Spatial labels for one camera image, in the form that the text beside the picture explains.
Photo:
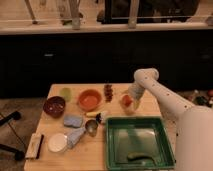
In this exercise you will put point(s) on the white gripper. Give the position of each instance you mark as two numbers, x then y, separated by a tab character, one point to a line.
136	91

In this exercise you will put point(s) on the red orange apple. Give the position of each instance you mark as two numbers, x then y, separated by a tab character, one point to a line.
126	100

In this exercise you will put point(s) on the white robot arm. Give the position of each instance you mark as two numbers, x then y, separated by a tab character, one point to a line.
194	131

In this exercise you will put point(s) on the small metal cup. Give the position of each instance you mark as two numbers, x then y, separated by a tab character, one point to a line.
91	127

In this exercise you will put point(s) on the dark red grape bunch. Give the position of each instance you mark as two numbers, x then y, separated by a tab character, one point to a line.
108	92

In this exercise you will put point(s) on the green plastic tray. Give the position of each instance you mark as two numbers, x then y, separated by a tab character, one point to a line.
145	135

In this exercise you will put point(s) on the orange bowl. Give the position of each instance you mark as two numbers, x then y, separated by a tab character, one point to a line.
89	100

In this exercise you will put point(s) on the green cucumber toy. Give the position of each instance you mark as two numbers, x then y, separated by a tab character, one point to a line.
137	156

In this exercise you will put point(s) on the blue sponge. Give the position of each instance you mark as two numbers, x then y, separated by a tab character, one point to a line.
73	121

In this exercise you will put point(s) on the grey blue cloth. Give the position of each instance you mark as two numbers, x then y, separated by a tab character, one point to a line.
74	136

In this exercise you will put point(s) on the dark red bowl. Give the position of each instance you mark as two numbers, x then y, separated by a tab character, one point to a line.
54	106

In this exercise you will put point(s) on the white round dish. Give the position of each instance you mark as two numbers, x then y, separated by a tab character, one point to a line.
57	143

